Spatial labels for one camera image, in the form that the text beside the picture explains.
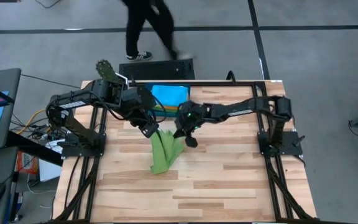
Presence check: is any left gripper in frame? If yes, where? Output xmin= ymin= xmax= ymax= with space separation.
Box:
xmin=122 ymin=103 xmax=160 ymax=139

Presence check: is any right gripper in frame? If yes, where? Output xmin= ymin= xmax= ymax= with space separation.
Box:
xmin=172 ymin=101 xmax=211 ymax=149

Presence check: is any blue microfiber towel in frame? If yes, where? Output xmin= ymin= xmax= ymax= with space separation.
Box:
xmin=151 ymin=85 xmax=190 ymax=108

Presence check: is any teal plastic bin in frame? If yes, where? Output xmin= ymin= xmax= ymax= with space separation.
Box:
xmin=143 ymin=82 xmax=192 ymax=119

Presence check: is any black floor vent grate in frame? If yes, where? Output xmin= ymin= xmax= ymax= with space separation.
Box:
xmin=119 ymin=58 xmax=196 ymax=81

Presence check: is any green cactus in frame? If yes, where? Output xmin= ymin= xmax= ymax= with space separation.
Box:
xmin=95 ymin=58 xmax=121 ymax=82

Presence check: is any person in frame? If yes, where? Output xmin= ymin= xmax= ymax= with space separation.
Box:
xmin=121 ymin=0 xmax=195 ymax=62

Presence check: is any white box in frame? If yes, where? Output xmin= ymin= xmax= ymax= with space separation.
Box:
xmin=38 ymin=139 xmax=64 ymax=182

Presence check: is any orange cardboard box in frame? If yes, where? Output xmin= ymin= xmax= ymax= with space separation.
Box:
xmin=17 ymin=151 xmax=40 ymax=175

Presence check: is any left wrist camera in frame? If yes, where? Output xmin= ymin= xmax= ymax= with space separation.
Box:
xmin=126 ymin=86 xmax=155 ymax=108

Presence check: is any black cable loop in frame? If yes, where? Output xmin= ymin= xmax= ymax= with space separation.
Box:
xmin=226 ymin=70 xmax=237 ymax=85

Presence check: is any black aluminium table frame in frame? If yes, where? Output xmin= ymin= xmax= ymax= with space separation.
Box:
xmin=53 ymin=80 xmax=321 ymax=224

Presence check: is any yellow cable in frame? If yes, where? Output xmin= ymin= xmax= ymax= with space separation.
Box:
xmin=16 ymin=108 xmax=50 ymax=135

